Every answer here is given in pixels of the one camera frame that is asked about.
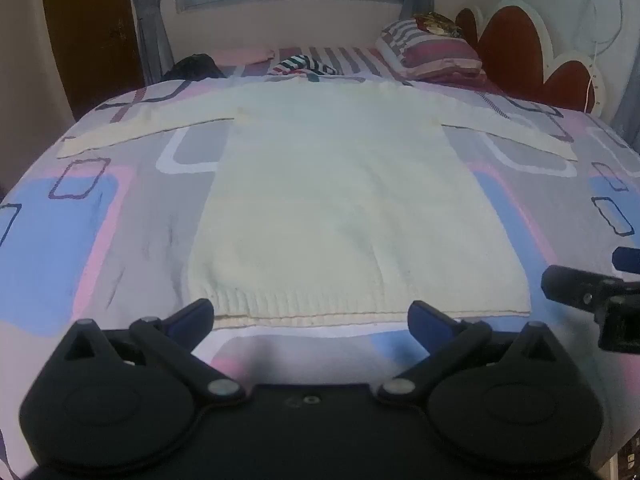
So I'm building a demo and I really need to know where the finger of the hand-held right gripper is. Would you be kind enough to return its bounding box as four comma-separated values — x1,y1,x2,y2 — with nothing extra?
612,246,640,277
541,265,618,312

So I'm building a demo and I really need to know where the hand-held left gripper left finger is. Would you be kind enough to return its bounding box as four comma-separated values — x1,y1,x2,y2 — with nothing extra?
61,298,247,404

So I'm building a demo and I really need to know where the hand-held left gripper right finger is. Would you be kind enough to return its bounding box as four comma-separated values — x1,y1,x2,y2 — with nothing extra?
375,301,564,404

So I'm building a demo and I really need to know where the cream knit sweater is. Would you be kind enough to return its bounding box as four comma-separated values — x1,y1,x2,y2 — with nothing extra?
57,76,579,332

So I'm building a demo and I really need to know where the patterned pink blue blanket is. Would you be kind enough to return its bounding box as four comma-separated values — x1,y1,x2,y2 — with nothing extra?
0,75,640,480

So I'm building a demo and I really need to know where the red white headboard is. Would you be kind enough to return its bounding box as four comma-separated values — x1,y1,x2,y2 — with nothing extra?
455,0,609,117

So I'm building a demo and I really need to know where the black bag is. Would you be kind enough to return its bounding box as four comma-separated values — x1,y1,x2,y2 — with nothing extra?
160,54,229,84

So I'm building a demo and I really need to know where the striped pillow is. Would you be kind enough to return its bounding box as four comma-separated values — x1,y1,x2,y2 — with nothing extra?
375,19,484,81

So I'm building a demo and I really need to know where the striped bed sheet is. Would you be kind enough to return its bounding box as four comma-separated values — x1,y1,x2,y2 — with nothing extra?
215,45,503,93

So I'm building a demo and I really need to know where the black white striped garment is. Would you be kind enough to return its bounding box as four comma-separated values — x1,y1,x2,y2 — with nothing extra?
267,54,339,77

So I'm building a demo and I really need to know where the floral cloth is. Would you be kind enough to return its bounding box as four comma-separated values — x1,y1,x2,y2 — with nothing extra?
412,11,464,39

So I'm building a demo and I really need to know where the brown wooden door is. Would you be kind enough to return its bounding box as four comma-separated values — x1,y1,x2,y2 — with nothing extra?
40,0,147,121

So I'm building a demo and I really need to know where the white cable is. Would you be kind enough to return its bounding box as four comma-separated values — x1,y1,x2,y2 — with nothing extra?
580,0,627,112

